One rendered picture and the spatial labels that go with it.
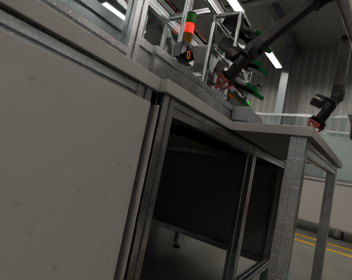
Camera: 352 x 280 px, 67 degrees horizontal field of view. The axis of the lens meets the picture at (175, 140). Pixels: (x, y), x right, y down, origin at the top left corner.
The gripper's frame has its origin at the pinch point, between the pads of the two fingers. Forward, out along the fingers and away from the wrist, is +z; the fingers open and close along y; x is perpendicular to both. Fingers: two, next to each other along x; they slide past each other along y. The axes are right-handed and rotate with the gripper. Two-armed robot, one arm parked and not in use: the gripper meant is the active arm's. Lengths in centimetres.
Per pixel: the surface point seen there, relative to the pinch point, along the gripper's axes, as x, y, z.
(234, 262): 67, 2, 49
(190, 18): -24.9, 21.1, -16.0
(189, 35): -19.2, 20.4, -9.7
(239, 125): 38, 36, 3
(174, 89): 36, 72, 5
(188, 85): 25, 55, 4
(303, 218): 58, -389, 71
